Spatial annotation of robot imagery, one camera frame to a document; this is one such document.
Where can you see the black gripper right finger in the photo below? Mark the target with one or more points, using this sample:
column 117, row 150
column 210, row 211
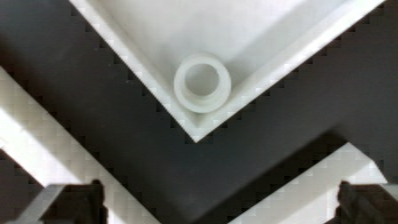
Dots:
column 368, row 204

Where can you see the white square tabletop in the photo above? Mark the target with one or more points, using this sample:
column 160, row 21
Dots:
column 211, row 48

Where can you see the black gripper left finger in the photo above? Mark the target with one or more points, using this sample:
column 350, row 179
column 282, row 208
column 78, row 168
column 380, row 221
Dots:
column 67, row 204

